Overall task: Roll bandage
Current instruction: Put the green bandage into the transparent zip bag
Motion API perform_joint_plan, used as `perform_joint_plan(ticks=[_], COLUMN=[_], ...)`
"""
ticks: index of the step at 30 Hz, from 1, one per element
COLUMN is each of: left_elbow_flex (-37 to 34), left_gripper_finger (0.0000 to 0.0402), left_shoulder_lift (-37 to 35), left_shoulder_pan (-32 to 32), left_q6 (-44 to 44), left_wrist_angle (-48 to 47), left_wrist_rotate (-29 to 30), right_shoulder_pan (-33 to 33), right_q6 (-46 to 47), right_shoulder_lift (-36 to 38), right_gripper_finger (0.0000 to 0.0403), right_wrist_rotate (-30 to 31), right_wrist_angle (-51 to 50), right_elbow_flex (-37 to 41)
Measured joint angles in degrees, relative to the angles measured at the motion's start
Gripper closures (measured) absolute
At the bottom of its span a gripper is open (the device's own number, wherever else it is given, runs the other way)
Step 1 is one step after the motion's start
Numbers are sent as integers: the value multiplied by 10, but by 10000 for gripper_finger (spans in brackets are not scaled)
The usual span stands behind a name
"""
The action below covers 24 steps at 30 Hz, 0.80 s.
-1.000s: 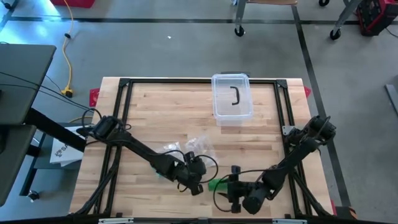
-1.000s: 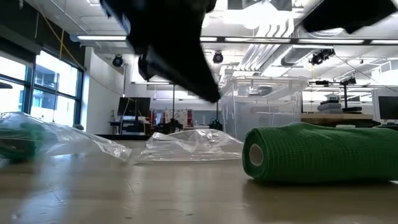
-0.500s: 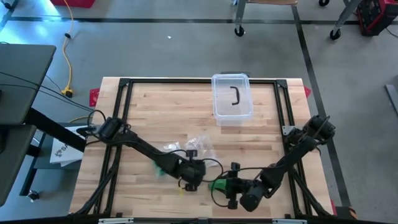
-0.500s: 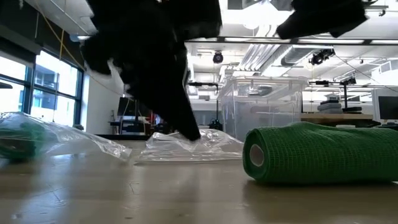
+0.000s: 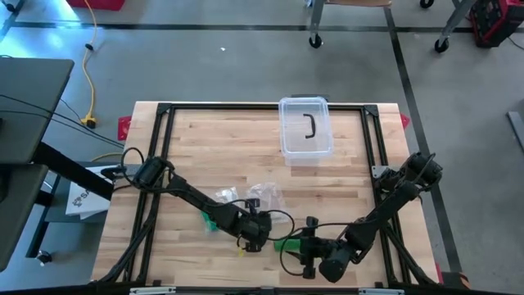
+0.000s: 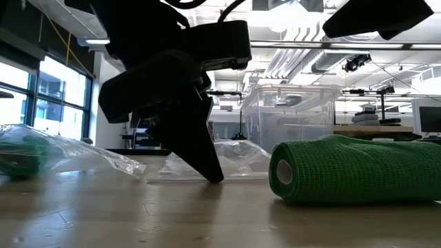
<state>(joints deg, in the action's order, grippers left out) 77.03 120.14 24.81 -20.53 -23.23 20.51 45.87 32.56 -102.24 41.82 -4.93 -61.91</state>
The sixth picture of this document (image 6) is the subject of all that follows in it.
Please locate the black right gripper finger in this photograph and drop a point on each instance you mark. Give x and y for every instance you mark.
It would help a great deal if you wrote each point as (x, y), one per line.
(379, 17)

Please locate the white tube ceiling light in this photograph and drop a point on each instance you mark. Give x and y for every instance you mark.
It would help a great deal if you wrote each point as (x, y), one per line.
(425, 46)
(98, 42)
(365, 45)

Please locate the green bandage strip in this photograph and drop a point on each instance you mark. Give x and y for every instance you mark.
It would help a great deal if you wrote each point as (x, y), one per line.
(344, 168)

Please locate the black pipe frame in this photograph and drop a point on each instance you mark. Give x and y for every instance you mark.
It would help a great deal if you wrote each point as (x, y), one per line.
(240, 113)
(382, 103)

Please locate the stack of grey boxes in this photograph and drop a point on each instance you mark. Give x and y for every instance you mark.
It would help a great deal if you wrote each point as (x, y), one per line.
(365, 118)

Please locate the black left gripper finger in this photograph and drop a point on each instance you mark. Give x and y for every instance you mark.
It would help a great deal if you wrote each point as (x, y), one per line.
(179, 120)

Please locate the clear plastic container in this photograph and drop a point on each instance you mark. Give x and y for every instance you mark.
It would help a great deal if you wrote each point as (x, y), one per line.
(293, 120)

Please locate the black background robot arm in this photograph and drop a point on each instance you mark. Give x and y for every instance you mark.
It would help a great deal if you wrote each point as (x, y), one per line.
(238, 136)

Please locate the wooden background table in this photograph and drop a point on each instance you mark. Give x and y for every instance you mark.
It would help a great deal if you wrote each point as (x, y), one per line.
(372, 130)

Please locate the black ceiling camera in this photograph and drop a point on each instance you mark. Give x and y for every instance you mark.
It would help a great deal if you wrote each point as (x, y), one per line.
(356, 62)

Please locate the black computer monitor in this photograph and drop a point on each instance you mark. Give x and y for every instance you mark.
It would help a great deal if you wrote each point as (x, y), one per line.
(430, 118)

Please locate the silver ribbed air duct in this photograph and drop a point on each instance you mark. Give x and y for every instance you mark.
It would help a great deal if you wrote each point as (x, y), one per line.
(299, 58)

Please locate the clear zip bag white label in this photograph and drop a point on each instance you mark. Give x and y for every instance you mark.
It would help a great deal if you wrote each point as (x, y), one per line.
(69, 155)

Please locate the clear plastic zip bag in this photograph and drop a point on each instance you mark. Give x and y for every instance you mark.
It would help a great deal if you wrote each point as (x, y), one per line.
(241, 158)

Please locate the green bandage with white core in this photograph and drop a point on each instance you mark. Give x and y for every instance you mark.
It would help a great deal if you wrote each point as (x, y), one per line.
(20, 158)

